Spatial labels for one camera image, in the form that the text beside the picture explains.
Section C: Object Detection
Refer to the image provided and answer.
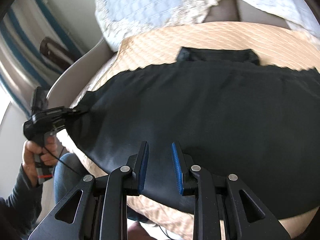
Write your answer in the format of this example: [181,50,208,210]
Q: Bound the beige quilted bedspread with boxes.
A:
[69,21,320,240]

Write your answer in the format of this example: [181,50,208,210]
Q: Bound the black jacket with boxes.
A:
[67,48,319,219]

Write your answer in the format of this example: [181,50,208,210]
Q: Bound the person's left dark sleeve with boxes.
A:
[0,167,43,239]

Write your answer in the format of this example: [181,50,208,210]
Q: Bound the blue quilted lace pillow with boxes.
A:
[94,0,221,51]

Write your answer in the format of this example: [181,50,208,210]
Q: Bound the person's blue jeans leg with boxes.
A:
[54,153,89,204]

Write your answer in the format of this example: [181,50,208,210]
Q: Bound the grey upholstered headboard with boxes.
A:
[203,0,290,29]

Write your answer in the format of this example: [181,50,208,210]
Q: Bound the white embossed pillow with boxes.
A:
[242,0,319,38]

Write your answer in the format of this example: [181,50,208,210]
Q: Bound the dark wooden chair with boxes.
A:
[40,37,77,70]

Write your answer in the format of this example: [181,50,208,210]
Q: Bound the person's left hand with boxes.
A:
[22,137,58,187]

